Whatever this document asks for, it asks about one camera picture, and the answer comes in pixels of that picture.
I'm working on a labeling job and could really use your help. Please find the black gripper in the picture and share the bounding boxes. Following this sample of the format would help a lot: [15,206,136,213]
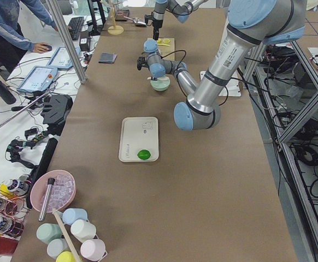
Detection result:
[137,56,157,81]
[144,13,163,40]

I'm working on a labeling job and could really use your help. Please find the white ceramic spoon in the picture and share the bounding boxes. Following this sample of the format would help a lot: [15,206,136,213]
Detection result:
[147,76,169,81]

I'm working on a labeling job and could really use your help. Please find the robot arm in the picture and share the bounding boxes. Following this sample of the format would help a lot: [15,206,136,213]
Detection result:
[144,0,206,40]
[138,0,307,131]

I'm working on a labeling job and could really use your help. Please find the mint green bowl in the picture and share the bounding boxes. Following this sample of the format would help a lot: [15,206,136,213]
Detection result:
[150,79,170,92]

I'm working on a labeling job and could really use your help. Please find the pink bowl with ice cubes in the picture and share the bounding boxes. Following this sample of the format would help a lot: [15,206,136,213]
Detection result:
[30,170,76,213]

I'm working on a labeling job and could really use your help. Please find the person hand on mouse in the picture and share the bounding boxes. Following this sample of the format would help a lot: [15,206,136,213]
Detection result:
[32,43,49,53]

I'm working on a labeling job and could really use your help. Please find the bamboo cutting board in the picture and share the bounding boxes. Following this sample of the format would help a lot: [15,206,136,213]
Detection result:
[158,38,175,61]

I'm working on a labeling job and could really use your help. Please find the metal scoop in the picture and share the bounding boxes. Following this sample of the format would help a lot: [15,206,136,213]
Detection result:
[125,16,147,27]

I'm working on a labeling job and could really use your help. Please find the dark wooden tray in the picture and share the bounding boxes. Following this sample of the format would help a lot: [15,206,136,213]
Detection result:
[115,9,129,21]

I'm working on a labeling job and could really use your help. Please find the wooden mug tree stand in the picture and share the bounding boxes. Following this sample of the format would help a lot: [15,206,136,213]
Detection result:
[106,1,124,35]

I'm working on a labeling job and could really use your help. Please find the grey folded cloth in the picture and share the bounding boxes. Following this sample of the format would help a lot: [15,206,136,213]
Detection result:
[98,52,117,64]

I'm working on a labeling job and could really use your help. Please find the cream rabbit tray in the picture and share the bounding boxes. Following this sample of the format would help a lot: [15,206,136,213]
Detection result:
[119,117,159,162]

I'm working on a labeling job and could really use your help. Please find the green lime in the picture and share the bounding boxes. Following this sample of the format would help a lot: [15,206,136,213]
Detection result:
[137,149,151,160]

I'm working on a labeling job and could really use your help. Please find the black keyboard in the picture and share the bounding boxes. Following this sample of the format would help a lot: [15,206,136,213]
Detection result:
[68,16,84,41]

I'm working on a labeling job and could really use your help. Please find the far teach pendant tablet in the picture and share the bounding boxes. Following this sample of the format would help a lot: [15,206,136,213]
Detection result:
[46,47,73,70]

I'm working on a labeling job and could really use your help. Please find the teach pendant tablet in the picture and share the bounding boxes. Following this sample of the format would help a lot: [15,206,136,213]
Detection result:
[17,65,58,93]
[46,47,73,70]

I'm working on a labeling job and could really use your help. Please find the black plastic device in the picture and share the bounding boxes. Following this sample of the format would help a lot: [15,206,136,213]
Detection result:
[41,94,73,136]

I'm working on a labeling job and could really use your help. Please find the black computer mouse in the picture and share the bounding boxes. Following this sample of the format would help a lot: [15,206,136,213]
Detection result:
[45,45,52,51]

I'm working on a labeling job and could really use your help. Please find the near teach pendant tablet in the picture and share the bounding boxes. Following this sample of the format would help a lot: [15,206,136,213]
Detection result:
[17,65,58,93]

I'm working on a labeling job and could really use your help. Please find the metal tube with black cap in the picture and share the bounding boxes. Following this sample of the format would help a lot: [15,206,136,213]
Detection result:
[38,178,55,222]

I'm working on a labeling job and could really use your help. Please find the person in blue shirt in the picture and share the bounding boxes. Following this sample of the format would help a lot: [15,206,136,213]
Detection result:
[0,0,58,73]

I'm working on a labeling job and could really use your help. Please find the black water bottle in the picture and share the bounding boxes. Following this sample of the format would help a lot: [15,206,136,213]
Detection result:
[0,80,16,105]

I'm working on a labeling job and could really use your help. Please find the light blue cup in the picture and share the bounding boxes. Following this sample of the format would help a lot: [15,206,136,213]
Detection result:
[62,208,88,225]

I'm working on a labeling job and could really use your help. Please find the white cup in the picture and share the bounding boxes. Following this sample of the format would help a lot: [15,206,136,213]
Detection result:
[70,219,96,243]

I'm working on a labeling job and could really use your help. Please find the wooden stick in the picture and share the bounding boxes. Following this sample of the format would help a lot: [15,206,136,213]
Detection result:
[52,209,82,262]

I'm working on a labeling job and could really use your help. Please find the pink cup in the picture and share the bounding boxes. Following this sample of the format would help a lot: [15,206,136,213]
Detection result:
[80,239,107,261]

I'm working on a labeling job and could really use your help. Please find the mint green cup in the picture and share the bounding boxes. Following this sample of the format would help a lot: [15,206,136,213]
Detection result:
[36,223,62,245]

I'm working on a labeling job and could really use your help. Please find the grey cup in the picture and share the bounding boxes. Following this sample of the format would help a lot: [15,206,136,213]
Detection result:
[46,239,70,259]

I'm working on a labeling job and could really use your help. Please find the yellow cup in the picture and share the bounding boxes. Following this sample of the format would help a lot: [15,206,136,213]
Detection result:
[56,251,76,262]

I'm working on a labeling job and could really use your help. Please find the aluminium frame post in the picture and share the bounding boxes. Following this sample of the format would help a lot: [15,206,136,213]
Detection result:
[46,0,87,84]

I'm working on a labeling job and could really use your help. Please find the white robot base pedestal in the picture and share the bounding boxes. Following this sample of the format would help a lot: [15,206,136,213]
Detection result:
[219,71,241,97]

